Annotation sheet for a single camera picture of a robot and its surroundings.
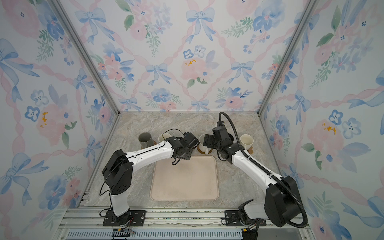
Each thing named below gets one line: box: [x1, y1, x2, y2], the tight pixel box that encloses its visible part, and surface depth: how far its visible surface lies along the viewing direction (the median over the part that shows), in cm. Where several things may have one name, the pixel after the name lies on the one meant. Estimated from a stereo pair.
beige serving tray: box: [150, 155, 220, 201], surface depth 87 cm
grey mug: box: [138, 132, 154, 149], surface depth 93 cm
